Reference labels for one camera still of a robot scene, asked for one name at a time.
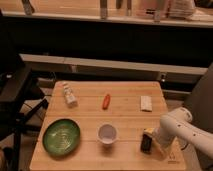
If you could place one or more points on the green ceramic plate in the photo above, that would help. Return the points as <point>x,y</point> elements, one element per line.
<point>61,137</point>

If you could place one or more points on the white ceramic cup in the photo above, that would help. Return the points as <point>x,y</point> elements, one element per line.
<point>107,134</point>

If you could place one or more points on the wooden table board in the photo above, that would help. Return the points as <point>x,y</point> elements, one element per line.
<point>124,113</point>

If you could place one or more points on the black stand at left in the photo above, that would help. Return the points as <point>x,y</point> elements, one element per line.
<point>20,87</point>

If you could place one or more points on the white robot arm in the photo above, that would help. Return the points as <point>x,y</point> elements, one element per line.
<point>176,123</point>

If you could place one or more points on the orange toy carrot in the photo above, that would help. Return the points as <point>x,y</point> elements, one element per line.
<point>106,102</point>

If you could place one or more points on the white tube with label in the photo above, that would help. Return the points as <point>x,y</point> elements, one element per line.
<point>68,95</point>

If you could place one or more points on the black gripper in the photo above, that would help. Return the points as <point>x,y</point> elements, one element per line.
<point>146,142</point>

